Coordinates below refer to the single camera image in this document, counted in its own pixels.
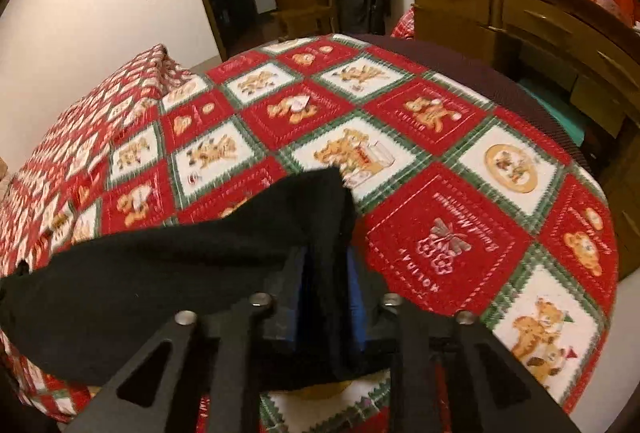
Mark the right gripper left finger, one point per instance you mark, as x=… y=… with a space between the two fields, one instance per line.
x=224 y=355

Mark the wooden chair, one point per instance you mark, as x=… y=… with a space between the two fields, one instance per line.
x=305 y=18

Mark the brown wooden dresser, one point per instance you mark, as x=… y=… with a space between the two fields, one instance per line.
x=573 y=38

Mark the black pants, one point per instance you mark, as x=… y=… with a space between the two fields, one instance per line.
x=86 y=313

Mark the red christmas patchwork bedspread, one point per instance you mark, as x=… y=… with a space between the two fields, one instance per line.
x=460 y=203

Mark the red checkered bag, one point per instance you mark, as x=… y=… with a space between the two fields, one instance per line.
x=404 y=29

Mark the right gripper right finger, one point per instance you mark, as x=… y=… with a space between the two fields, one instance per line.
x=447 y=373

